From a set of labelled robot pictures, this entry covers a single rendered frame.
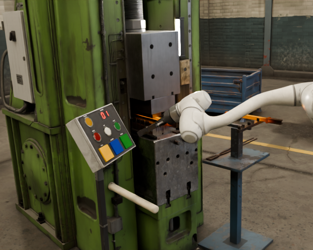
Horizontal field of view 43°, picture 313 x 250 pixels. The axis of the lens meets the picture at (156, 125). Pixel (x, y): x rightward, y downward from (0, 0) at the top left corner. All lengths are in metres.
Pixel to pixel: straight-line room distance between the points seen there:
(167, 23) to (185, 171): 1.01
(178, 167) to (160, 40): 0.83
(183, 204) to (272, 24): 7.99
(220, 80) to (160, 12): 3.57
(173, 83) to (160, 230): 0.98
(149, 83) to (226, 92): 3.92
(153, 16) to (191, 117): 1.25
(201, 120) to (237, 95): 4.43
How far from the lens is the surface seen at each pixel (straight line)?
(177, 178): 2.66
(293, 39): 10.16
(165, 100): 2.52
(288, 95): 1.90
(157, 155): 2.49
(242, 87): 6.14
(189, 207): 2.85
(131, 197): 2.39
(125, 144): 2.16
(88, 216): 2.86
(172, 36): 2.52
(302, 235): 3.33
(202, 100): 1.89
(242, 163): 2.69
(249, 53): 10.64
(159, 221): 2.69
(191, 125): 1.77
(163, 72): 2.49
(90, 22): 2.34
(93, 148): 1.97
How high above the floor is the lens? 1.68
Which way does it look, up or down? 16 degrees down
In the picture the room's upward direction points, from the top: 2 degrees counter-clockwise
